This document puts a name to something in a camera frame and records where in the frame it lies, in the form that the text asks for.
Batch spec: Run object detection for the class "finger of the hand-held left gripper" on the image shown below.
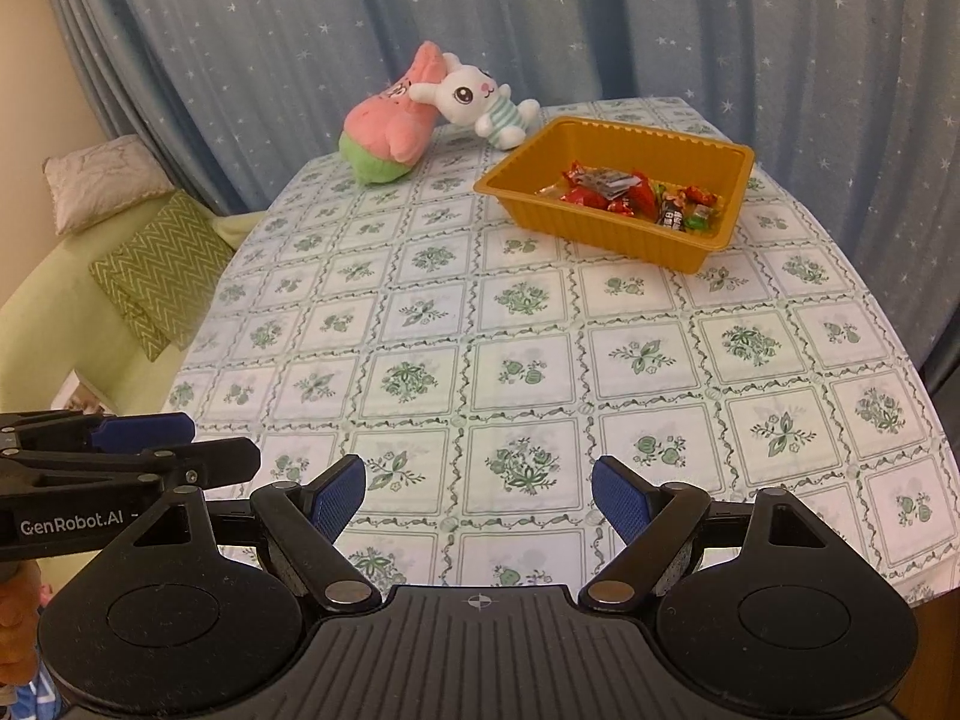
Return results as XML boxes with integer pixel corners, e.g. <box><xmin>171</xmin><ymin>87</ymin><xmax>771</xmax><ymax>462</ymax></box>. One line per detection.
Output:
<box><xmin>0</xmin><ymin>412</ymin><xmax>197</xmax><ymax>455</ymax></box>
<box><xmin>0</xmin><ymin>438</ymin><xmax>262</xmax><ymax>500</ymax></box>

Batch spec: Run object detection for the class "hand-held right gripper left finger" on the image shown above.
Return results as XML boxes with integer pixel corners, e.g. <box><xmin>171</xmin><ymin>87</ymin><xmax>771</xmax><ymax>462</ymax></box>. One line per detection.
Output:
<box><xmin>112</xmin><ymin>455</ymin><xmax>380</xmax><ymax>612</ymax></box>

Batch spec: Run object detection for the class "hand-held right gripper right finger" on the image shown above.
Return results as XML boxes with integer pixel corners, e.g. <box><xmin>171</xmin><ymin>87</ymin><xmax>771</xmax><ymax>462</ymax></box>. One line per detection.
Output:
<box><xmin>579</xmin><ymin>456</ymin><xmax>848</xmax><ymax>612</ymax></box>

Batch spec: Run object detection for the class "orange plastic tray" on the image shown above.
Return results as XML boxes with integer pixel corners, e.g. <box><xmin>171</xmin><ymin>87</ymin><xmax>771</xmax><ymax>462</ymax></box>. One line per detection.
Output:
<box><xmin>474</xmin><ymin>118</ymin><xmax>756</xmax><ymax>273</ymax></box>

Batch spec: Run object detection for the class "person's left hand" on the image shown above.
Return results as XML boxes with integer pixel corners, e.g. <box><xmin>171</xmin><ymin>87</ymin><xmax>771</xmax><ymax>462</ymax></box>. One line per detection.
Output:
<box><xmin>0</xmin><ymin>562</ymin><xmax>43</xmax><ymax>691</ymax></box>

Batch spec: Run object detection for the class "green zigzag cushion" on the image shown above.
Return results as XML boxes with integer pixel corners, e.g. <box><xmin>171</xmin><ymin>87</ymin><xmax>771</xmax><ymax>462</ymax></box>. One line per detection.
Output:
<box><xmin>112</xmin><ymin>300</ymin><xmax>173</xmax><ymax>362</ymax></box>
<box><xmin>88</xmin><ymin>191</ymin><xmax>235</xmax><ymax>350</ymax></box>

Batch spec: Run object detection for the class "light green sofa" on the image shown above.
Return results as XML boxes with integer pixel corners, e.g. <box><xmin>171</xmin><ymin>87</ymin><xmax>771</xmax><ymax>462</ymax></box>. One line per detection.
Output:
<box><xmin>0</xmin><ymin>187</ymin><xmax>263</xmax><ymax>421</ymax></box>

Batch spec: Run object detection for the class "blue patterned bag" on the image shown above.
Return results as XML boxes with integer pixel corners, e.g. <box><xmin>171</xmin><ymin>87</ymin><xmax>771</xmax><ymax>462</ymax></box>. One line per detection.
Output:
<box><xmin>15</xmin><ymin>671</ymin><xmax>57</xmax><ymax>720</ymax></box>

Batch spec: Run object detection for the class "beige quilted pillow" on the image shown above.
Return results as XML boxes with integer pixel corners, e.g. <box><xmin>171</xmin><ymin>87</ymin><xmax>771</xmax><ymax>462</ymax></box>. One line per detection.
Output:
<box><xmin>43</xmin><ymin>135</ymin><xmax>177</xmax><ymax>235</ymax></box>

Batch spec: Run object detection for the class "pink green star plush toy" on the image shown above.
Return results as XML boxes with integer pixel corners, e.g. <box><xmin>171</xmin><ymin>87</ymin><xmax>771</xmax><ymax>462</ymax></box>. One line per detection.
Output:
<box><xmin>339</xmin><ymin>41</ymin><xmax>443</xmax><ymax>187</ymax></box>

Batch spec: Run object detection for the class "white bunny plush toy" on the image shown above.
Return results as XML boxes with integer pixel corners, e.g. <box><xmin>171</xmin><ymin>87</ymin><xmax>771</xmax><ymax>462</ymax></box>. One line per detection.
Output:
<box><xmin>409</xmin><ymin>52</ymin><xmax>541</xmax><ymax>151</ymax></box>

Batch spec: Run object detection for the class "blue star print curtain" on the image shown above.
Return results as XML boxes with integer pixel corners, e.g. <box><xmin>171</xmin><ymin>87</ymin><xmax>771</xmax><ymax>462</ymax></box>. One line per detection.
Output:
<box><xmin>41</xmin><ymin>0</ymin><xmax>960</xmax><ymax>391</ymax></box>

